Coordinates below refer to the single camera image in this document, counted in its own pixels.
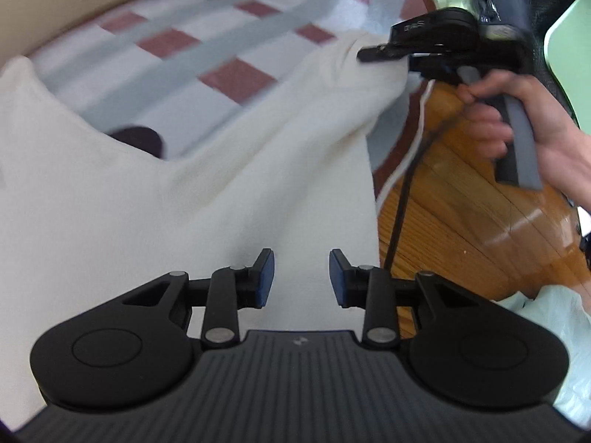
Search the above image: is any light green board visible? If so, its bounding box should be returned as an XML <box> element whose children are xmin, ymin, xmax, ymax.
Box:
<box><xmin>544</xmin><ymin>0</ymin><xmax>591</xmax><ymax>130</ymax></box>

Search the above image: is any black cable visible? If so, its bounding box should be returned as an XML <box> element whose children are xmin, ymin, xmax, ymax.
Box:
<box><xmin>382</xmin><ymin>111</ymin><xmax>467</xmax><ymax>269</ymax></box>

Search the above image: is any beige bed headboard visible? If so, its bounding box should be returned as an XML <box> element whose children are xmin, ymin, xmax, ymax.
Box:
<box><xmin>0</xmin><ymin>0</ymin><xmax>176</xmax><ymax>75</ymax></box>

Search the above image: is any cream fleece garment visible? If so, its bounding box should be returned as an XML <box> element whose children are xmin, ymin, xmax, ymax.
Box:
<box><xmin>0</xmin><ymin>30</ymin><xmax>409</xmax><ymax>425</ymax></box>

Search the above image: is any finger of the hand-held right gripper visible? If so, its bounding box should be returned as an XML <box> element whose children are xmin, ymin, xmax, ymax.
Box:
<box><xmin>407</xmin><ymin>54</ymin><xmax>462</xmax><ymax>86</ymax></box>
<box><xmin>357</xmin><ymin>43</ymin><xmax>411</xmax><ymax>64</ymax></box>

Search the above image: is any checked blanket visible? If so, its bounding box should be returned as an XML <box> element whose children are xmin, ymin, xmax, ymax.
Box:
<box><xmin>28</xmin><ymin>0</ymin><xmax>439</xmax><ymax>204</ymax></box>

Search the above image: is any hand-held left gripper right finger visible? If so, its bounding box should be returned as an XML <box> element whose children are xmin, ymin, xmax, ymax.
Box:
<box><xmin>329</xmin><ymin>248</ymin><xmax>472</xmax><ymax>349</ymax></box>

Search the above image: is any dark cloth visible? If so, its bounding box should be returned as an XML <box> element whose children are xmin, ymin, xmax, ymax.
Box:
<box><xmin>108</xmin><ymin>124</ymin><xmax>166</xmax><ymax>160</ymax></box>

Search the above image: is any light green cloth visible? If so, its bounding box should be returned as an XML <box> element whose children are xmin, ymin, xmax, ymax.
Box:
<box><xmin>499</xmin><ymin>284</ymin><xmax>591</xmax><ymax>425</ymax></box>

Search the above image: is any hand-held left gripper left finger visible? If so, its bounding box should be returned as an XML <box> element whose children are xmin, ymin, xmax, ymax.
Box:
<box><xmin>122</xmin><ymin>248</ymin><xmax>276</xmax><ymax>349</ymax></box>

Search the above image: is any person's right hand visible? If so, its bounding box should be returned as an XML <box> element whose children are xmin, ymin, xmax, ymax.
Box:
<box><xmin>457</xmin><ymin>71</ymin><xmax>591</xmax><ymax>208</ymax></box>

